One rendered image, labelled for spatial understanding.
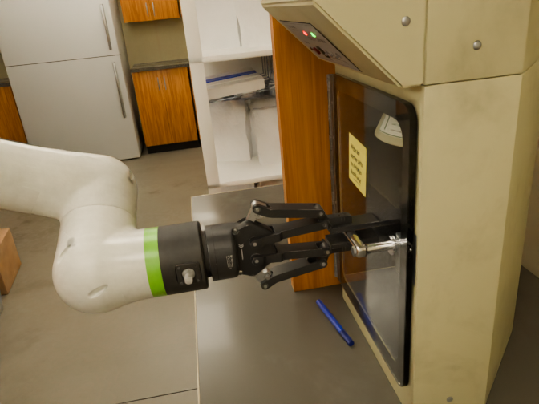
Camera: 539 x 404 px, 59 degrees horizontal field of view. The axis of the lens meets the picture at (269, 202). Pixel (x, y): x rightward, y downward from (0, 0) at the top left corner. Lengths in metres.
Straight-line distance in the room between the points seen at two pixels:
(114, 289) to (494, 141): 0.48
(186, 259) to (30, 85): 5.09
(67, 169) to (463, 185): 0.50
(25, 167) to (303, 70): 0.47
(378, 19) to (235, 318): 0.65
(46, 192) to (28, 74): 4.95
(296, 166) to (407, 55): 0.44
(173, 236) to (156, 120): 5.01
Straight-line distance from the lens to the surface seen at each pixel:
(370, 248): 0.62
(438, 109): 0.54
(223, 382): 0.83
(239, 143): 1.91
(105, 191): 0.67
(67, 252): 0.63
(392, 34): 0.51
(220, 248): 0.61
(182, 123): 5.60
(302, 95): 0.87
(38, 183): 0.68
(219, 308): 1.00
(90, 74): 5.47
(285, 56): 0.85
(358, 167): 0.72
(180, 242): 0.61
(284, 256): 0.65
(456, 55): 0.54
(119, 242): 0.62
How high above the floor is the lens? 1.50
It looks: 23 degrees down
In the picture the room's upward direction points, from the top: 6 degrees counter-clockwise
